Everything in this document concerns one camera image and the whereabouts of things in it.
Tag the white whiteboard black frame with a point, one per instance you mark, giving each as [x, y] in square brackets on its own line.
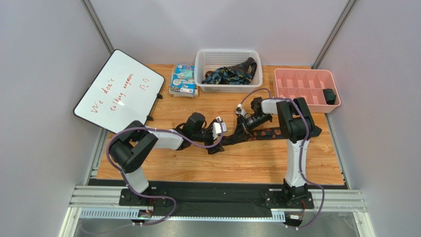
[123, 91]

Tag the aluminium frame post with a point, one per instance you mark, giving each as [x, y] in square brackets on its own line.
[89, 8]
[339, 24]

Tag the right aluminium frame post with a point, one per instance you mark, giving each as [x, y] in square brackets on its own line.
[339, 24]

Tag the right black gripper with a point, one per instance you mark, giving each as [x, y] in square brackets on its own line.
[243, 126]

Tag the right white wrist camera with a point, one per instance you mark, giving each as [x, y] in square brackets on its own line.
[240, 111]

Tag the blue white packet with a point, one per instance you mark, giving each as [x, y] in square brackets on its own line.
[182, 81]

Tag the white plastic basket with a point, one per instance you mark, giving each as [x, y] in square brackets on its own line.
[212, 59]

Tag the black orange floral tie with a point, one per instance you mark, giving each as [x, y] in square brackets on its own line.
[272, 133]

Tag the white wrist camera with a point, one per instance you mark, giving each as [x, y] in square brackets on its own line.
[218, 127]
[240, 111]

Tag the pink divided organizer tray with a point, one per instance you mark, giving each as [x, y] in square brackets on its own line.
[306, 83]

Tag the rolled black tie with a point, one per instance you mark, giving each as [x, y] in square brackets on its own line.
[329, 96]

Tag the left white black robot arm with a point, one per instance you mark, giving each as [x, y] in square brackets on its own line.
[128, 149]

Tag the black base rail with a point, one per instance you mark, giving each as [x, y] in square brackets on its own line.
[220, 200]

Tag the left aluminium frame post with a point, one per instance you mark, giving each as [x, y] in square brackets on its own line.
[89, 8]

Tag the dark floral ties pile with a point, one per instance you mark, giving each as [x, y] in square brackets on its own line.
[240, 74]

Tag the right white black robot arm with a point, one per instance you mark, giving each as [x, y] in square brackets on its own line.
[280, 118]

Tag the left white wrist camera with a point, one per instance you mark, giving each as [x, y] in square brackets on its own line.
[218, 127]

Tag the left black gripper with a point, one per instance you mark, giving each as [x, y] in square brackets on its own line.
[212, 139]

